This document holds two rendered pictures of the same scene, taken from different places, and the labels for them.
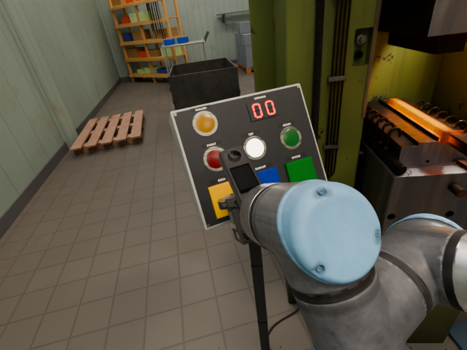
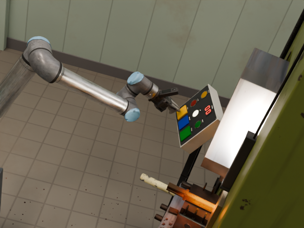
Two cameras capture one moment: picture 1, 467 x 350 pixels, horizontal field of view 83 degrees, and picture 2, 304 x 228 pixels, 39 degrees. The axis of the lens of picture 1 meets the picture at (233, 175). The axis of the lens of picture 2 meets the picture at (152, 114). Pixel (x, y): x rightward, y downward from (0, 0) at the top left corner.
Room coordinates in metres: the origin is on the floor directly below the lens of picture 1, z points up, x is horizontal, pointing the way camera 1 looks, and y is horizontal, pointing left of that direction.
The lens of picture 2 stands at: (0.49, -2.14, 2.48)
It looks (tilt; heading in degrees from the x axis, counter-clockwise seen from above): 36 degrees down; 94
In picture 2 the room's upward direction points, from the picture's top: 18 degrees clockwise
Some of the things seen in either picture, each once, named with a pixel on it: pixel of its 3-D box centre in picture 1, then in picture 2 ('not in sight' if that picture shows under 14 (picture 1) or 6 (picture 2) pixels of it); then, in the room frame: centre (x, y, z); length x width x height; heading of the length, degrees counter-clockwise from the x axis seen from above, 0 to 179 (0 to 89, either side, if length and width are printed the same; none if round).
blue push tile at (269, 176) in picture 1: (265, 185); (183, 123); (0.53, -0.07, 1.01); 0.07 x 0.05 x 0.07; 108
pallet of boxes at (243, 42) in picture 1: (254, 46); not in sight; (8.18, -1.06, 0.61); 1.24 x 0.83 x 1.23; 7
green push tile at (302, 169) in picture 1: (300, 173); (185, 134); (0.56, -0.17, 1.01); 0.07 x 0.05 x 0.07; 108
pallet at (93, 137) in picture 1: (113, 130); not in sight; (4.05, 1.78, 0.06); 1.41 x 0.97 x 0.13; 9
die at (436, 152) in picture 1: (401, 126); (225, 217); (0.87, -0.63, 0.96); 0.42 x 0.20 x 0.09; 173
